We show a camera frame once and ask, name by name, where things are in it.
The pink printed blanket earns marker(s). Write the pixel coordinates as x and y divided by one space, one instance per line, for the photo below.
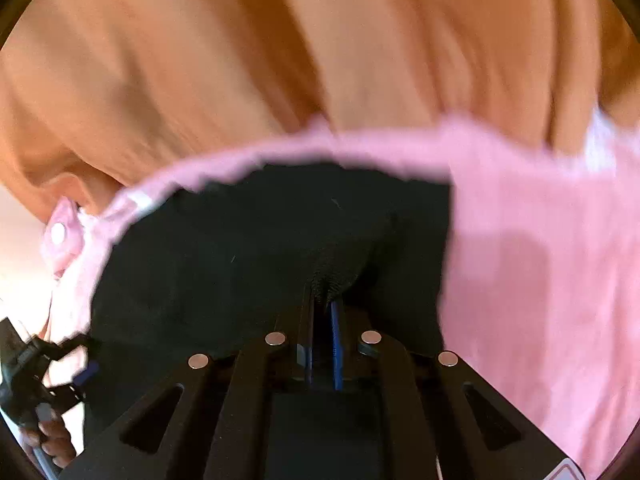
525 285

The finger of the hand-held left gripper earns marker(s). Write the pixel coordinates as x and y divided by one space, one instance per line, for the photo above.
88 373
80 344

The person's left hand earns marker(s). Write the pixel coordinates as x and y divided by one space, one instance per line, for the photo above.
52 437

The orange curtain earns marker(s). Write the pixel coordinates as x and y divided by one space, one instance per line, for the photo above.
250 60

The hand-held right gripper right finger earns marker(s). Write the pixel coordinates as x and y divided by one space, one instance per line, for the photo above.
336 345

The pink snap button tab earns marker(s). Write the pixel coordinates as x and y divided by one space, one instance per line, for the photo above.
61 235

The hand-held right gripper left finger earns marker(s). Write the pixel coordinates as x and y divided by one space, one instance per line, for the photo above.
312 356

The black garment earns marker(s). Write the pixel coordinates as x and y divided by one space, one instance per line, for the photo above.
225 260

